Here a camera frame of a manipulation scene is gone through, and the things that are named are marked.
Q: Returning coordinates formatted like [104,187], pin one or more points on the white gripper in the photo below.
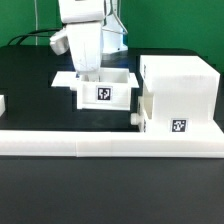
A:
[85,42]

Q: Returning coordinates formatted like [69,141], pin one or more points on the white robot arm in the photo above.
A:
[86,22]

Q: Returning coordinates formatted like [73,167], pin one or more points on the white front drawer tray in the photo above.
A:
[143,117]

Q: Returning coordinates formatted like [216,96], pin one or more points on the white L-shaped fence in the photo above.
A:
[206,142]

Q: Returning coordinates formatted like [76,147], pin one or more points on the white marker tag plate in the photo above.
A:
[71,79]

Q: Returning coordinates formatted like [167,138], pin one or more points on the white drawer tray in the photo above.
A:
[111,92]
[143,117]

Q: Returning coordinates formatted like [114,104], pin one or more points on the white drawer cabinet box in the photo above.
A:
[184,90]

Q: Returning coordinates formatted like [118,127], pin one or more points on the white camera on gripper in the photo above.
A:
[59,42]

